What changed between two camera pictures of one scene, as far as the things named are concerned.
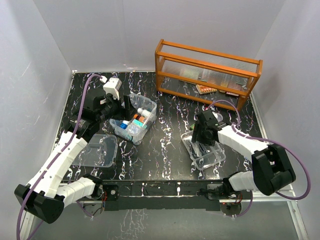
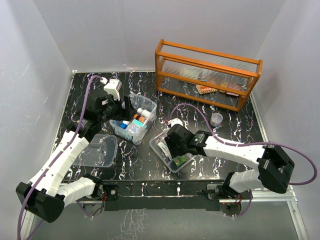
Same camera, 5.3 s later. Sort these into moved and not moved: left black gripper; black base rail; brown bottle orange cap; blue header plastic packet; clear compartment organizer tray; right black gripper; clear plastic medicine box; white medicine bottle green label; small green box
Moved: small green box; clear compartment organizer tray; right black gripper
Not moved: brown bottle orange cap; left black gripper; blue header plastic packet; white medicine bottle green label; black base rail; clear plastic medicine box
